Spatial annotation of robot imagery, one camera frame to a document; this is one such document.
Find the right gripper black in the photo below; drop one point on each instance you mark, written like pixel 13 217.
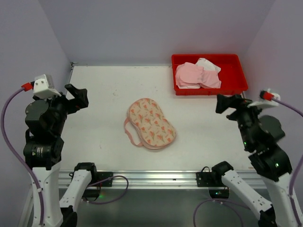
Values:
pixel 233 107

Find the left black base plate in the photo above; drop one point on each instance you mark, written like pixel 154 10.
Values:
pixel 104 179

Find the pink bra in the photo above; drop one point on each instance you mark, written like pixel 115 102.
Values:
pixel 202 74

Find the aluminium mounting rail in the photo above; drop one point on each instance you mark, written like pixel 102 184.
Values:
pixel 162 180

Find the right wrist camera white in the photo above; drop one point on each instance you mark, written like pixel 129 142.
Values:
pixel 267 99

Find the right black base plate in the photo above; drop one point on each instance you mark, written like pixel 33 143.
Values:
pixel 204 178

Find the floral laundry bag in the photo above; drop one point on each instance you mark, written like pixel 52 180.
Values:
pixel 152 127

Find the red plastic tray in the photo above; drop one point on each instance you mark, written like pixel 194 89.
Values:
pixel 231 74

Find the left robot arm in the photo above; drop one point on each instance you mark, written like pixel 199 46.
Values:
pixel 45 118

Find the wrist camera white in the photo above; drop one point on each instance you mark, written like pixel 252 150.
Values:
pixel 267 99
pixel 44 87

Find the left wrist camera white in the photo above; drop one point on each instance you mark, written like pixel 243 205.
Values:
pixel 44 87

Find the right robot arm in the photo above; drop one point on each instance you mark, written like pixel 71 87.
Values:
pixel 260 137

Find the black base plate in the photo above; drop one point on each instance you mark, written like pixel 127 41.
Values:
pixel 204 178
pixel 104 179

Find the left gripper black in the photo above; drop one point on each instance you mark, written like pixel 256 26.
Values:
pixel 71 104

